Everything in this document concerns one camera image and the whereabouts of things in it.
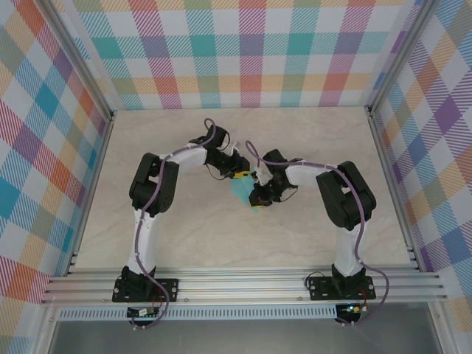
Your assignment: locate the light blue cloth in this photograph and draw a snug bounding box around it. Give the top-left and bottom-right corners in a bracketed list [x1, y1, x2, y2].
[229, 170, 266, 215]

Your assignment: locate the grey metal sheet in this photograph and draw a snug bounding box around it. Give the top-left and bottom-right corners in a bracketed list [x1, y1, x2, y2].
[47, 319, 443, 354]

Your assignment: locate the left gripper thin black wire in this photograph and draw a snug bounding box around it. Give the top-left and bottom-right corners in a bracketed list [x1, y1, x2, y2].
[205, 164, 225, 182]

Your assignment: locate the gripper thin black wire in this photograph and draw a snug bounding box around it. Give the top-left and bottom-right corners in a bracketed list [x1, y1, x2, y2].
[205, 164, 225, 182]
[277, 183, 299, 204]

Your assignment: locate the right gripper thin black wire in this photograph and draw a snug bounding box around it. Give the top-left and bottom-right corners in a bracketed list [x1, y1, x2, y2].
[277, 183, 299, 204]

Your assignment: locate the aluminium mounting rail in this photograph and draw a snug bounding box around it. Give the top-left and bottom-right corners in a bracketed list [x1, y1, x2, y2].
[40, 265, 449, 306]

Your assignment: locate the base thin black wire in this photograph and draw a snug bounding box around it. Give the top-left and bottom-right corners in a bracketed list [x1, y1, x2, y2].
[305, 271, 322, 291]

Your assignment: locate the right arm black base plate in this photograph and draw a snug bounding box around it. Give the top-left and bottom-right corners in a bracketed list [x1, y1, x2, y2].
[308, 274, 376, 302]

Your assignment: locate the perforated metal cable tray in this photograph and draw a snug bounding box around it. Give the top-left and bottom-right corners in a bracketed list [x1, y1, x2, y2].
[58, 308, 339, 322]

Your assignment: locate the aluminium side rail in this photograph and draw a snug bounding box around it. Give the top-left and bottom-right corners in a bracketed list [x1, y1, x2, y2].
[367, 106, 421, 272]
[64, 110, 117, 277]

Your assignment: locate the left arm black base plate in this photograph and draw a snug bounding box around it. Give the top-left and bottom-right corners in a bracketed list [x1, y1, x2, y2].
[111, 277, 181, 304]

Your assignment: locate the aluminium frame post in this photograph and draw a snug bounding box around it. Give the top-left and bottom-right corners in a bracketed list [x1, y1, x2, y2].
[38, 0, 116, 122]
[367, 0, 432, 115]

